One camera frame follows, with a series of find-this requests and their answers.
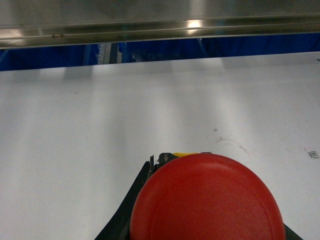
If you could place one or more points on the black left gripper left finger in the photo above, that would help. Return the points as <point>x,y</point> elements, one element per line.
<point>118,226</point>

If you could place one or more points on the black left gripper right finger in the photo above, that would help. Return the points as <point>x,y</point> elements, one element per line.
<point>290,234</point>

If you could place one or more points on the red mushroom push button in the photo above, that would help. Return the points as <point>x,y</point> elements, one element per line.
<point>205,197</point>

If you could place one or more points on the blue bin under shelf right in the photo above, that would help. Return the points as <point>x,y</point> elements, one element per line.
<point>219,47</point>

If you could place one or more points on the blue bin under shelf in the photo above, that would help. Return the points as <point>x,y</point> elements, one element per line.
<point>49,57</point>
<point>219,47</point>

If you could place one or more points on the blue bin under shelf left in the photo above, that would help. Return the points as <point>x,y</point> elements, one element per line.
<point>49,57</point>

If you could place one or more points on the stainless steel roller shelf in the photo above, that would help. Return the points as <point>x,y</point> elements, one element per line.
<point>43,23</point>

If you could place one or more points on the small QR code sticker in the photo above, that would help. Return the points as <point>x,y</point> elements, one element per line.
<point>312,153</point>

